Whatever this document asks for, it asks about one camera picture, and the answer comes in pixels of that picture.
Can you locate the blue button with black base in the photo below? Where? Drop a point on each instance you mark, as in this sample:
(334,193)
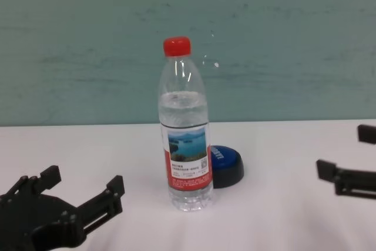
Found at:
(227,171)

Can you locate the clear red-capped water bottle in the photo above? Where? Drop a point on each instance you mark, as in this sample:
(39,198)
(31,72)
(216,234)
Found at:
(185,110)

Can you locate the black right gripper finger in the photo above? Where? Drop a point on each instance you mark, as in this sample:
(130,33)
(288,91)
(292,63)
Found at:
(326,170)
(367,135)

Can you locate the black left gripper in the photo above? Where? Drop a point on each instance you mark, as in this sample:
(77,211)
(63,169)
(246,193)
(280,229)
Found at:
(38,218)

